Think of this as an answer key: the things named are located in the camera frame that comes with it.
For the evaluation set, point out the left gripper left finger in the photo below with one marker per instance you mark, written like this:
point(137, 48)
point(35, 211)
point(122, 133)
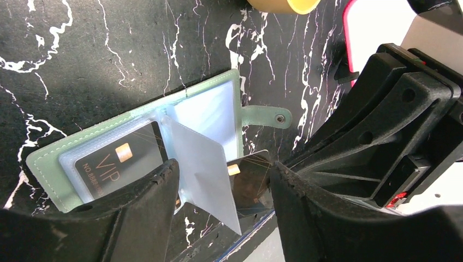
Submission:
point(130, 224)

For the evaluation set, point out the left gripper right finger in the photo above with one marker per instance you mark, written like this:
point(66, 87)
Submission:
point(316, 225)

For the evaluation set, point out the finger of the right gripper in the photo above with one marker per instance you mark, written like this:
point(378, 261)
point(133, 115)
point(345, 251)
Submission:
point(395, 133)

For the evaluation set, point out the black credit card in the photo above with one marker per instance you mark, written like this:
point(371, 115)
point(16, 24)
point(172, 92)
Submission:
point(116, 164)
point(250, 183)

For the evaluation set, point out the mint green card holder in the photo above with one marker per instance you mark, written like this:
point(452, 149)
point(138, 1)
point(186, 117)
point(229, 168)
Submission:
point(199, 126)

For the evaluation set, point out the pink framed whiteboard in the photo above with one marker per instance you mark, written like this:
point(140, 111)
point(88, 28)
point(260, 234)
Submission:
point(433, 27)

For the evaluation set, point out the tan oval tray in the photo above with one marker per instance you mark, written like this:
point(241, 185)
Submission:
point(300, 7)

